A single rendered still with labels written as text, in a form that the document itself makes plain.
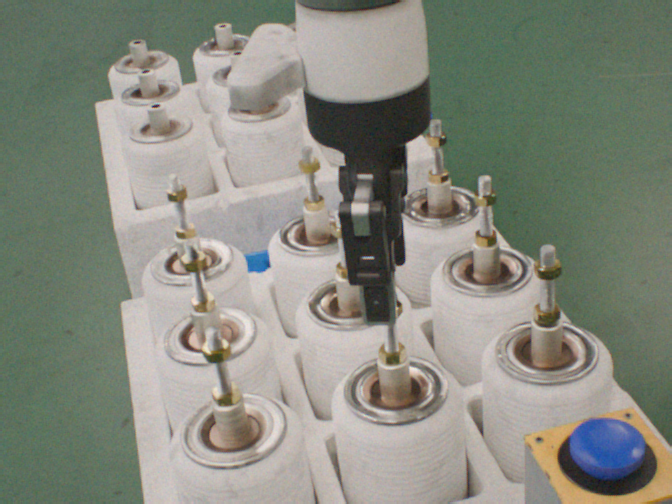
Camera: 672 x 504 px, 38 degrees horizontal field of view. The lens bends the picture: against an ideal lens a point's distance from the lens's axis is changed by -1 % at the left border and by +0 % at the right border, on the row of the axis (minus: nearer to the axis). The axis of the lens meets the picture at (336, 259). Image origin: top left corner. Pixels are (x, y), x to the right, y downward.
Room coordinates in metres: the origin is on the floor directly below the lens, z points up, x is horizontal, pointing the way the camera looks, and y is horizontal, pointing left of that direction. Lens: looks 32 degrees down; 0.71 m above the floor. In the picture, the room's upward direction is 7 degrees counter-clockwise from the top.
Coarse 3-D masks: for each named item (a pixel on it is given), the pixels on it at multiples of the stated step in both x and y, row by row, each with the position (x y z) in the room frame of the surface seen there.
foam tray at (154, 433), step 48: (144, 336) 0.75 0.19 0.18; (432, 336) 0.72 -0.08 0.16; (144, 384) 0.68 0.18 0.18; (288, 384) 0.65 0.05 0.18; (480, 384) 0.62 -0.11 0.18; (144, 432) 0.62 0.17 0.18; (480, 432) 0.61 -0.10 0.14; (144, 480) 0.56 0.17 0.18; (336, 480) 0.53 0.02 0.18; (480, 480) 0.52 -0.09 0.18
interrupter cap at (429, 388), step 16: (368, 368) 0.57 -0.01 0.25; (416, 368) 0.56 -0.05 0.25; (432, 368) 0.56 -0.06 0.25; (352, 384) 0.55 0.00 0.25; (368, 384) 0.55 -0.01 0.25; (416, 384) 0.55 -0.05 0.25; (432, 384) 0.54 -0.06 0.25; (352, 400) 0.54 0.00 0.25; (368, 400) 0.54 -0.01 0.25; (384, 400) 0.54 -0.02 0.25; (400, 400) 0.53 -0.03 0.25; (416, 400) 0.53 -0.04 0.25; (432, 400) 0.53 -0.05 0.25; (368, 416) 0.52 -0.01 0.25; (384, 416) 0.52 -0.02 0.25; (400, 416) 0.51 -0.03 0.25; (416, 416) 0.51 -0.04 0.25
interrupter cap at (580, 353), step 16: (512, 336) 0.59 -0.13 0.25; (528, 336) 0.59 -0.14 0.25; (576, 336) 0.58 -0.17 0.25; (592, 336) 0.57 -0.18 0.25; (496, 352) 0.57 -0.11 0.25; (512, 352) 0.57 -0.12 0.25; (528, 352) 0.57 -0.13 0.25; (576, 352) 0.56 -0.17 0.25; (592, 352) 0.56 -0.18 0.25; (512, 368) 0.55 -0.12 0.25; (528, 368) 0.55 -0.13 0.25; (544, 368) 0.55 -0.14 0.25; (560, 368) 0.54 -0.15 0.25; (576, 368) 0.54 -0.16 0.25; (592, 368) 0.54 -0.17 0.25; (544, 384) 0.53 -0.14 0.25; (560, 384) 0.53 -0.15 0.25
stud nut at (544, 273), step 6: (534, 264) 0.57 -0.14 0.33; (558, 264) 0.56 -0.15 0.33; (534, 270) 0.57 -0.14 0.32; (540, 270) 0.56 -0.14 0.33; (546, 270) 0.56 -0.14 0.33; (552, 270) 0.56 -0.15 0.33; (558, 270) 0.56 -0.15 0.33; (540, 276) 0.56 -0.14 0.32; (546, 276) 0.56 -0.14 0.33; (552, 276) 0.56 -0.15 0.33; (558, 276) 0.56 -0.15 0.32
